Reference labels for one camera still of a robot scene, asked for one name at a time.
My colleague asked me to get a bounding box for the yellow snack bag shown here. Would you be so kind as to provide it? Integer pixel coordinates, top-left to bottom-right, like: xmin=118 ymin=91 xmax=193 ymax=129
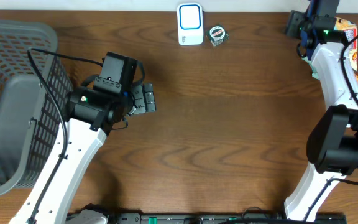
xmin=335 ymin=17 xmax=358 ymax=72

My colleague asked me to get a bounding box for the dark green round-label packet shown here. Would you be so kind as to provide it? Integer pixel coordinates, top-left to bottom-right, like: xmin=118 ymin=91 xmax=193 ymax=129
xmin=206 ymin=24 xmax=229 ymax=47

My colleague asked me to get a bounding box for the teal snack packet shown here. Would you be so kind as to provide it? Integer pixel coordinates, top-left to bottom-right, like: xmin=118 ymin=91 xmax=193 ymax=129
xmin=301 ymin=56 xmax=319 ymax=80

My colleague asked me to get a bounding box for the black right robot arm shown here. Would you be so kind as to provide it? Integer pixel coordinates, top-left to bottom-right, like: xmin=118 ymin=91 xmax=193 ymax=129
xmin=284 ymin=1 xmax=358 ymax=222

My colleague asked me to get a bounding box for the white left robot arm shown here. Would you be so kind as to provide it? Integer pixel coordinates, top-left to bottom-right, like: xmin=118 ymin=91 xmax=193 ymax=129
xmin=10 ymin=83 xmax=155 ymax=223

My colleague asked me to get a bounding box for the white barcode scanner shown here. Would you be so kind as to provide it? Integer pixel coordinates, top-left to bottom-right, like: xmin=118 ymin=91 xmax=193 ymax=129
xmin=177 ymin=2 xmax=204 ymax=45

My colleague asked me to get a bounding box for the grey plastic mesh basket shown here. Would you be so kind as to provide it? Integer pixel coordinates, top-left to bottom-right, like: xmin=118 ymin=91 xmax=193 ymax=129
xmin=0 ymin=20 xmax=73 ymax=195

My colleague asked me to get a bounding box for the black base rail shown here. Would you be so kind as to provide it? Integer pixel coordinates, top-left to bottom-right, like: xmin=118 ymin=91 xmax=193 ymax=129
xmin=67 ymin=212 xmax=347 ymax=224

